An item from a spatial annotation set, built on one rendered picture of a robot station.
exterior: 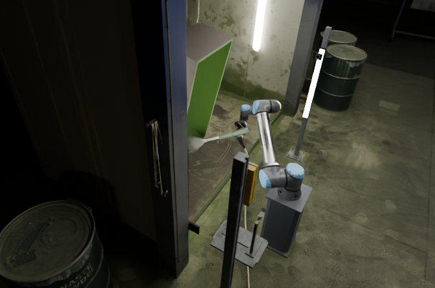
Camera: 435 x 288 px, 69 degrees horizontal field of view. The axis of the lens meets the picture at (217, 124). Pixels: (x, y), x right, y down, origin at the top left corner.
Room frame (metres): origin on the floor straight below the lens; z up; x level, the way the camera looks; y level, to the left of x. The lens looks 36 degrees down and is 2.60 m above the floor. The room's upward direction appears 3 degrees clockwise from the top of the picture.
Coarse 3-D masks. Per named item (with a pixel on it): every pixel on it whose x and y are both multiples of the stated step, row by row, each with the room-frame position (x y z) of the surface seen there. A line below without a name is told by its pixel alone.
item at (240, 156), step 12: (240, 156) 1.10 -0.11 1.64; (240, 168) 1.06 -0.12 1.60; (240, 180) 1.06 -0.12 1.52; (240, 192) 1.06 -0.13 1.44; (240, 204) 1.07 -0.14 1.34; (228, 216) 1.08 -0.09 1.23; (240, 216) 1.09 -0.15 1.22; (228, 228) 1.08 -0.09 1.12; (228, 240) 1.07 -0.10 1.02; (228, 252) 1.07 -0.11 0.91; (228, 264) 1.06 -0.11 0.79; (228, 276) 1.06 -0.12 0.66
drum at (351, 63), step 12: (324, 60) 4.38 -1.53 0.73; (336, 60) 4.17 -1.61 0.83; (348, 60) 4.08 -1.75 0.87; (360, 60) 4.10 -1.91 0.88; (324, 72) 4.28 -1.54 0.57; (336, 72) 4.14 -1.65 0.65; (348, 72) 4.10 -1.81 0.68; (360, 72) 4.20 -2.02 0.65; (324, 84) 4.23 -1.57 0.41; (336, 84) 4.12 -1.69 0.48; (348, 84) 4.10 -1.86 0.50; (324, 96) 4.18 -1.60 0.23; (336, 96) 4.10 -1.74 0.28; (348, 96) 4.13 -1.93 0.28; (324, 108) 4.15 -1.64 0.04; (336, 108) 4.10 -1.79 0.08; (348, 108) 4.22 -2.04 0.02
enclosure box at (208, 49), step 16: (192, 32) 2.55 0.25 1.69; (208, 32) 2.62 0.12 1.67; (192, 48) 2.29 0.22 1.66; (208, 48) 2.35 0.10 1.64; (224, 48) 2.68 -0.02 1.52; (192, 64) 2.12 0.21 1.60; (208, 64) 2.75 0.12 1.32; (224, 64) 2.67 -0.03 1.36; (192, 80) 2.12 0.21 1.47; (208, 80) 2.74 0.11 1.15; (192, 96) 2.83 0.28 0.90; (208, 96) 2.74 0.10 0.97; (192, 112) 2.83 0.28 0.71; (208, 112) 2.74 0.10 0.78; (192, 128) 2.82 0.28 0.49
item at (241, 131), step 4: (244, 128) 2.42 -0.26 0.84; (228, 132) 2.46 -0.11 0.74; (232, 132) 2.44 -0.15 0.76; (236, 132) 2.41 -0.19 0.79; (240, 132) 2.40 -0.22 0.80; (244, 132) 2.39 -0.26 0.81; (248, 132) 2.40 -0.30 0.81; (220, 136) 2.44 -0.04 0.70; (224, 136) 2.43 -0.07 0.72; (228, 136) 2.42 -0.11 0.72; (232, 136) 2.42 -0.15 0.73; (240, 136) 2.41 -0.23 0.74; (204, 140) 2.48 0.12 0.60; (208, 140) 2.48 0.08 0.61; (240, 140) 2.41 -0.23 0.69; (240, 144) 2.41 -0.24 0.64; (244, 144) 2.42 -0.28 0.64; (244, 148) 2.40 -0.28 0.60
